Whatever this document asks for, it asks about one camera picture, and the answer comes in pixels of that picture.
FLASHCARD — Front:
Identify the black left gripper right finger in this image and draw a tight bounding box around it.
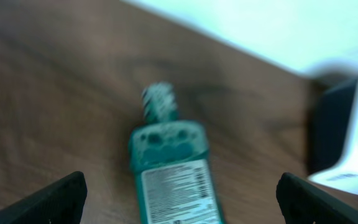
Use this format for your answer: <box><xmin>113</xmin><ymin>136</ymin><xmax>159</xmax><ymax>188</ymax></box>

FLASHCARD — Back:
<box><xmin>276</xmin><ymin>172</ymin><xmax>358</xmax><ymax>224</ymax></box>

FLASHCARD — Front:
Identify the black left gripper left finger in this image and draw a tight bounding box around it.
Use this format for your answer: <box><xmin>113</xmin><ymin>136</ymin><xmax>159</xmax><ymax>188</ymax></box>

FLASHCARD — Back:
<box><xmin>0</xmin><ymin>171</ymin><xmax>88</xmax><ymax>224</ymax></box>

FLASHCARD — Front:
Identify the blue mouthwash bottle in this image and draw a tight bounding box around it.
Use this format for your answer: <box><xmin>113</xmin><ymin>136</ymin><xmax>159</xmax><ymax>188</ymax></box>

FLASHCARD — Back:
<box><xmin>129</xmin><ymin>82</ymin><xmax>225</xmax><ymax>224</ymax></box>

